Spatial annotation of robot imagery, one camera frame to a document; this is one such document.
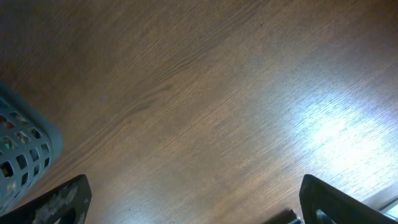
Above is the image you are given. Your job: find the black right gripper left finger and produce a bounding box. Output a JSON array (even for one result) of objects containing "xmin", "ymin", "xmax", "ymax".
[{"xmin": 1, "ymin": 174, "xmax": 92, "ymax": 224}]

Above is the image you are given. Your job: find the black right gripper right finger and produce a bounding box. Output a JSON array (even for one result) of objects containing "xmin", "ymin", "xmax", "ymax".
[{"xmin": 299, "ymin": 174, "xmax": 397, "ymax": 224}]

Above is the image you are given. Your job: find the grey plastic basket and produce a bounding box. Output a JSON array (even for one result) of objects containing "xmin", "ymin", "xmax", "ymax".
[{"xmin": 1, "ymin": 82, "xmax": 63, "ymax": 215}]

